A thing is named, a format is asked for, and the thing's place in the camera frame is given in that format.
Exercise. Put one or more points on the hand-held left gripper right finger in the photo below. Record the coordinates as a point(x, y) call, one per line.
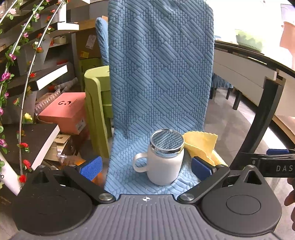
point(201, 169)

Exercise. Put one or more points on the yellow cloth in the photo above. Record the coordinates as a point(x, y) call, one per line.
point(202, 143)

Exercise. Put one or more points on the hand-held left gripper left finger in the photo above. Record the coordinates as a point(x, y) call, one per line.
point(91, 166)

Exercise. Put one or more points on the blue covered chair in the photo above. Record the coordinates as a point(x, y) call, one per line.
point(221, 82)
point(102, 39)
point(159, 76)

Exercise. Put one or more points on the stack of green plastic stools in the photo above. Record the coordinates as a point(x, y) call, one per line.
point(98, 103)

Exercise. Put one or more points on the white mug with metal rim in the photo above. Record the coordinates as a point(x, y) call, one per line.
point(164, 165)

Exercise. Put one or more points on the pink cardboard box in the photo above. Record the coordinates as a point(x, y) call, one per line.
point(63, 113)

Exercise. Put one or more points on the clear bubble wrap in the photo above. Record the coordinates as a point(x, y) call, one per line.
point(47, 101)

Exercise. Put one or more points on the brown cardboard box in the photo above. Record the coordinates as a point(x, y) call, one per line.
point(88, 39)

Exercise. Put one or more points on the flattened cardboard pile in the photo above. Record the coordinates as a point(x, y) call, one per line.
point(61, 143)

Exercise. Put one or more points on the green white bowl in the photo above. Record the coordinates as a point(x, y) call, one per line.
point(250, 40)

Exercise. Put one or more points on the metal railing with flower garland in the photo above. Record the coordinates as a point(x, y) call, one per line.
point(27, 117)

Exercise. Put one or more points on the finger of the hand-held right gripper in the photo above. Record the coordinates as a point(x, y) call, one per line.
point(277, 152)

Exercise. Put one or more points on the black white staircase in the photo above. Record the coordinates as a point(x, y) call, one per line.
point(34, 140)

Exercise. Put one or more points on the white black dining table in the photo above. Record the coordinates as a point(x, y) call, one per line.
point(244, 69)

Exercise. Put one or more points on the person's right hand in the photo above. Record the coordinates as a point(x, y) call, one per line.
point(290, 198)

